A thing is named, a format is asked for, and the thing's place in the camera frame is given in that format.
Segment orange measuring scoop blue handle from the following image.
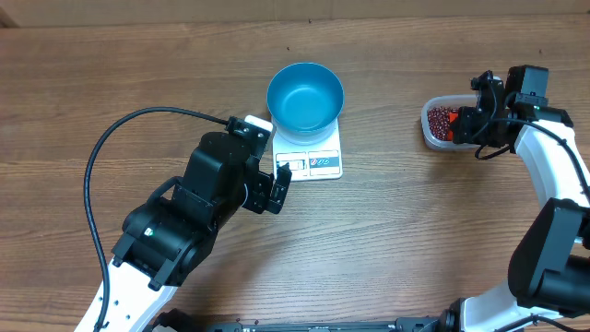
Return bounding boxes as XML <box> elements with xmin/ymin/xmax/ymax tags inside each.
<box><xmin>446</xmin><ymin>110</ymin><xmax>459</xmax><ymax>142</ymax></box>

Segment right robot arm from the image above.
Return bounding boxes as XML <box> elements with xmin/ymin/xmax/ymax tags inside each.
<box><xmin>423</xmin><ymin>65</ymin><xmax>589</xmax><ymax>331</ymax></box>

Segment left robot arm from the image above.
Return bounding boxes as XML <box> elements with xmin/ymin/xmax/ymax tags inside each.
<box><xmin>77</xmin><ymin>128</ymin><xmax>291</xmax><ymax>331</ymax></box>

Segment white kitchen scale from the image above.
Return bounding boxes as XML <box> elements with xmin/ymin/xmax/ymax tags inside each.
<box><xmin>272</xmin><ymin>119</ymin><xmax>343</xmax><ymax>182</ymax></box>

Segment blue bowl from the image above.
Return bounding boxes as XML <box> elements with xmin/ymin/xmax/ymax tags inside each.
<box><xmin>266</xmin><ymin>62</ymin><xmax>346</xmax><ymax>135</ymax></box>

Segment red beans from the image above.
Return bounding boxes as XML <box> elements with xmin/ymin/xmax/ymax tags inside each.
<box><xmin>427</xmin><ymin>106</ymin><xmax>458</xmax><ymax>141</ymax></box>

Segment clear plastic container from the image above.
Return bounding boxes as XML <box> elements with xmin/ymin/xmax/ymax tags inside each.
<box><xmin>420</xmin><ymin>94</ymin><xmax>478</xmax><ymax>151</ymax></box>

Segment right black cable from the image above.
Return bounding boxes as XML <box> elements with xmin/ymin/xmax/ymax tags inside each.
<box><xmin>473</xmin><ymin>82</ymin><xmax>590</xmax><ymax>204</ymax></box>

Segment black cable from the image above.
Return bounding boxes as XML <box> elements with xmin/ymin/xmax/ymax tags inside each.
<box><xmin>473</xmin><ymin>82</ymin><xmax>590</xmax><ymax>204</ymax></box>
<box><xmin>82</xmin><ymin>106</ymin><xmax>230</xmax><ymax>332</ymax></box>

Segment left black cable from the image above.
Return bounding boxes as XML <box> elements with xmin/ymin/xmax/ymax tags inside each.
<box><xmin>82</xmin><ymin>106</ymin><xmax>230</xmax><ymax>332</ymax></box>

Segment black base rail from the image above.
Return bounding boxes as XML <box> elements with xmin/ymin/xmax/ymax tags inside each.
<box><xmin>144</xmin><ymin>309</ymin><xmax>439</xmax><ymax>332</ymax></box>

